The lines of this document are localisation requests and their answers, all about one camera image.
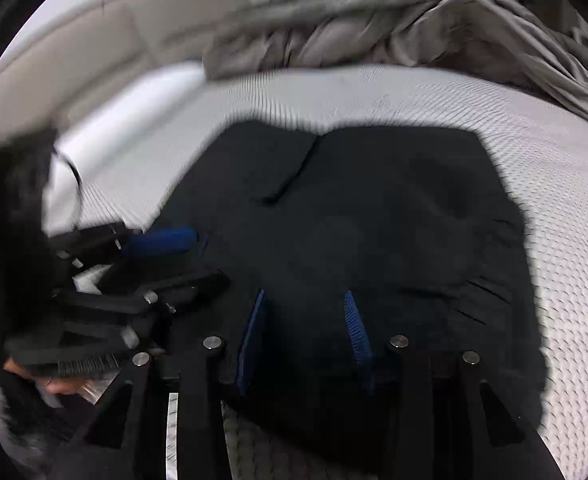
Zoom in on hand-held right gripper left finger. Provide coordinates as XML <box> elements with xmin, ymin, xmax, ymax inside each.
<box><xmin>68</xmin><ymin>287</ymin><xmax>271</xmax><ymax>480</ymax></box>

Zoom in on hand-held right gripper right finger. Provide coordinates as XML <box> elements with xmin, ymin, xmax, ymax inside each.
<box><xmin>343</xmin><ymin>290</ymin><xmax>566</xmax><ymax>480</ymax></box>

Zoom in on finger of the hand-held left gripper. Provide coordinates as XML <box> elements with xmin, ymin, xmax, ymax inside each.
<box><xmin>48</xmin><ymin>221</ymin><xmax>201</xmax><ymax>267</ymax></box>
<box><xmin>54</xmin><ymin>269</ymin><xmax>231</xmax><ymax>322</ymax></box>

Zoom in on black pants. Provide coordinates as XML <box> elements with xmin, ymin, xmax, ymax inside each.
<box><xmin>146</xmin><ymin>121</ymin><xmax>551</xmax><ymax>477</ymax></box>

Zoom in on person's left hand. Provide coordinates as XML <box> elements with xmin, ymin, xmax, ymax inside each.
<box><xmin>2</xmin><ymin>357</ymin><xmax>92</xmax><ymax>397</ymax></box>

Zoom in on white pillow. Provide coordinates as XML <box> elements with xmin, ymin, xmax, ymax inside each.
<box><xmin>46</xmin><ymin>62</ymin><xmax>212</xmax><ymax>233</ymax></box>

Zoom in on beige upholstered headboard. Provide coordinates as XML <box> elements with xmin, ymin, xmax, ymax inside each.
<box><xmin>0</xmin><ymin>0</ymin><xmax>257</xmax><ymax>128</ymax></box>

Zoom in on white textured mattress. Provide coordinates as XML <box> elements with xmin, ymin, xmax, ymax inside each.
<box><xmin>81</xmin><ymin>62</ymin><xmax>588</xmax><ymax>480</ymax></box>

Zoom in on grey duvet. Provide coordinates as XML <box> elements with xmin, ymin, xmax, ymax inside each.
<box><xmin>203</xmin><ymin>0</ymin><xmax>588</xmax><ymax>138</ymax></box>

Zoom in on black cable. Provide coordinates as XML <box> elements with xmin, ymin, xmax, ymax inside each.
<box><xmin>52</xmin><ymin>147</ymin><xmax>85</xmax><ymax>228</ymax></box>

